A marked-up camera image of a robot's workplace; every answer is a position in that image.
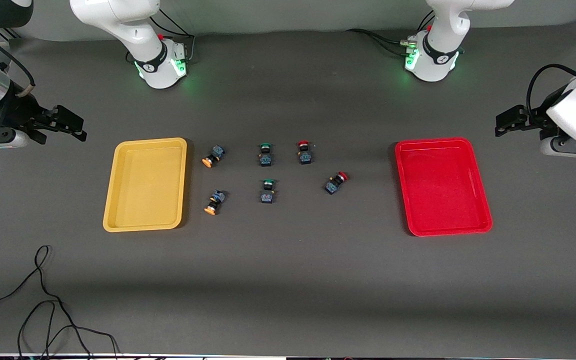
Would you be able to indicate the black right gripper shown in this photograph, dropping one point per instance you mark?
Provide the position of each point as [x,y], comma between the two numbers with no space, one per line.
[19,111]

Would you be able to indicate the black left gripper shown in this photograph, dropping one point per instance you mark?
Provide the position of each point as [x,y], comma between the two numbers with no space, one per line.
[532,119]

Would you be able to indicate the yellow push button switch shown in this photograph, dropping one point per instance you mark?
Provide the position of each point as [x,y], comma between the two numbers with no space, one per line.
[215,200]
[215,154]

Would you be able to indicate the red push button switch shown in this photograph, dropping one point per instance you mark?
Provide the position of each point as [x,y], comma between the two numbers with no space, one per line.
[305,156]
[334,185]

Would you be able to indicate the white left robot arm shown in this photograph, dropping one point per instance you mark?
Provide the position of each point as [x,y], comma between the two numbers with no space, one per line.
[448,50]

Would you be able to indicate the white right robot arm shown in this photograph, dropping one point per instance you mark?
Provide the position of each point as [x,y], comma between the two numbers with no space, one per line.
[118,20]

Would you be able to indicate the red plastic tray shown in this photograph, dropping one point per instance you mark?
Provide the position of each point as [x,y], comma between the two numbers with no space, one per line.
[440,185]

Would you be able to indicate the yellow plastic tray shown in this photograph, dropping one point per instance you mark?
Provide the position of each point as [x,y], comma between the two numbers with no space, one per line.
[145,185]

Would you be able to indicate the green push button switch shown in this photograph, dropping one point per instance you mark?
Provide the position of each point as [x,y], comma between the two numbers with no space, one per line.
[266,157]
[267,194]

